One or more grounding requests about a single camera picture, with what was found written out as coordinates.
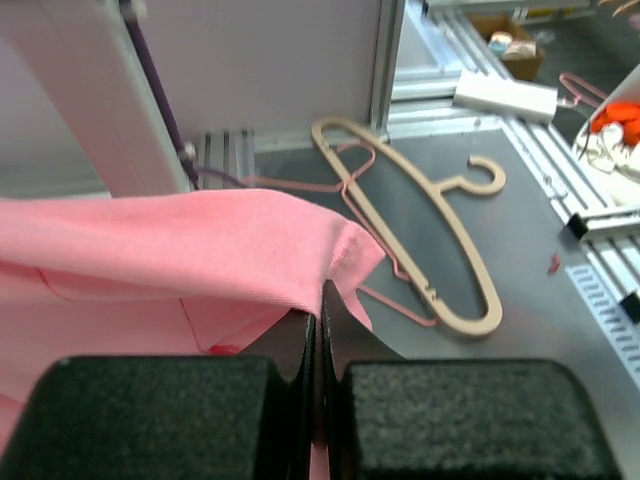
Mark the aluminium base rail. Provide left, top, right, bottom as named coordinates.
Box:
left=194, top=0, right=640, bottom=321

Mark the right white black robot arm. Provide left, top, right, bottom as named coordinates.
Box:
left=1, top=1, right=195, bottom=196

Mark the white bin with clothes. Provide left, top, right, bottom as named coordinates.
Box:
left=573, top=68, right=639, bottom=206

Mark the beige hanger bottom right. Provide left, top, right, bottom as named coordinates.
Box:
left=311, top=117, right=507, bottom=337

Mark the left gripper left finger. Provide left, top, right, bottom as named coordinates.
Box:
left=1, top=311, right=315, bottom=479

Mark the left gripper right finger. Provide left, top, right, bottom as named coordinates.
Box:
left=320, top=282, right=620, bottom=479

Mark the white cable duct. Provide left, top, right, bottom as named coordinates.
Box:
left=565, top=264, right=639, bottom=388

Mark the grey power adapter box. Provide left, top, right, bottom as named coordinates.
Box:
left=453, top=71, right=558, bottom=125

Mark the pink t shirt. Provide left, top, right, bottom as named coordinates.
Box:
left=1, top=189, right=384, bottom=479

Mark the cardboard box with items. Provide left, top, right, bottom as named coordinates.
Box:
left=467, top=14, right=545, bottom=82

